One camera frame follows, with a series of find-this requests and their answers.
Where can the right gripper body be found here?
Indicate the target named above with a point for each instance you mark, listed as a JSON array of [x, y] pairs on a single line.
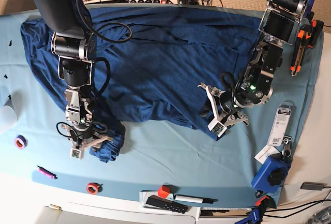
[[91, 137]]

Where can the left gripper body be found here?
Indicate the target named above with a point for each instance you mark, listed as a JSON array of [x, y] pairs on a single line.
[[225, 113]]

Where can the dark blue t-shirt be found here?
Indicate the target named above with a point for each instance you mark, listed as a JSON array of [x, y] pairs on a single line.
[[158, 57]]

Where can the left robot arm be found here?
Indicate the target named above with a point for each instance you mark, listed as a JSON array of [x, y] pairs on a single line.
[[283, 22]]

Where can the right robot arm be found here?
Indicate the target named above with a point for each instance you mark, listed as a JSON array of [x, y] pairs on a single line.
[[73, 42]]

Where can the red tape roll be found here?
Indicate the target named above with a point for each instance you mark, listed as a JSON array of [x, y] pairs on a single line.
[[93, 188]]

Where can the pink pen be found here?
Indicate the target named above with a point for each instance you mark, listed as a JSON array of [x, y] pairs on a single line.
[[46, 173]]

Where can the white blister pack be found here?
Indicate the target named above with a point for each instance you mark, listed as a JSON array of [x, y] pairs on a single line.
[[280, 124]]

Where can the white paper card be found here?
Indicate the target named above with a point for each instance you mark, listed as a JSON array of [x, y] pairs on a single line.
[[265, 152]]

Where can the purple tape roll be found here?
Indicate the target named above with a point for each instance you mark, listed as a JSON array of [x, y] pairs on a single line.
[[20, 142]]

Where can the light blue table cloth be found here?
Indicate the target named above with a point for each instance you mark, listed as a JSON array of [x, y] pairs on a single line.
[[154, 152]]

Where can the metal keys carabiner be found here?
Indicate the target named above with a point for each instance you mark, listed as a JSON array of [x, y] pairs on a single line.
[[286, 151]]

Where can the white paper roll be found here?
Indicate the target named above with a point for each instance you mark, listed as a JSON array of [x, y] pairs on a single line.
[[8, 117]]

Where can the blue box with knob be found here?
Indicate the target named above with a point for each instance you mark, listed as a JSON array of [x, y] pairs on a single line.
[[271, 175]]

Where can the white black marker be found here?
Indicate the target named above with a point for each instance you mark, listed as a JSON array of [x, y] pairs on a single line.
[[193, 199]]

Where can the orange red cube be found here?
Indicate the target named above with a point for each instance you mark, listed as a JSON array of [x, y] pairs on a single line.
[[164, 191]]

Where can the black remote control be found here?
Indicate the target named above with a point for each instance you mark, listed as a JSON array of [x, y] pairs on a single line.
[[164, 204]]

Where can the orange black utility clamp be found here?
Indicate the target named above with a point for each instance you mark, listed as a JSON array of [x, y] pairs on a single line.
[[306, 39]]

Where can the blue orange clamp bottom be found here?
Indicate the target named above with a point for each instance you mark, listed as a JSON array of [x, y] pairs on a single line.
[[257, 213]]

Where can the grey adapter box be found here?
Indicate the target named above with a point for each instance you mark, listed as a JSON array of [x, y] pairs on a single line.
[[312, 186]]

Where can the power strip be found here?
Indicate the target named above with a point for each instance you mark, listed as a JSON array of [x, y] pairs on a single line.
[[146, 1]]

